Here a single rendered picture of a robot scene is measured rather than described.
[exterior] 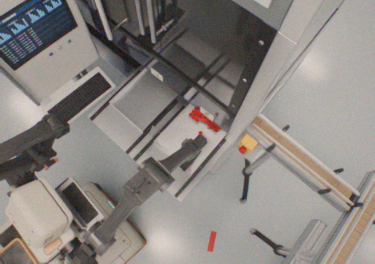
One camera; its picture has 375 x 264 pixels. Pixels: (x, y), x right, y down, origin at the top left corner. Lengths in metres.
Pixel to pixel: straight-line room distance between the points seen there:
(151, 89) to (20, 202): 0.93
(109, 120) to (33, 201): 0.70
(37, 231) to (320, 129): 2.40
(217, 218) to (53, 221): 1.55
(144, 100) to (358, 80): 2.29
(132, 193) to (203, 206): 1.56
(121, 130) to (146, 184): 0.77
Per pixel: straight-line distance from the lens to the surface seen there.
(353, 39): 3.53
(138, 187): 0.85
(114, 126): 1.60
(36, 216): 1.08
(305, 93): 2.89
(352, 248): 1.66
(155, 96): 1.63
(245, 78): 0.99
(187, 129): 1.55
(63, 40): 1.63
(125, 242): 2.11
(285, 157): 1.56
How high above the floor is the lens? 2.35
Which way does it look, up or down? 69 degrees down
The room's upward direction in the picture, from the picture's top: 3 degrees clockwise
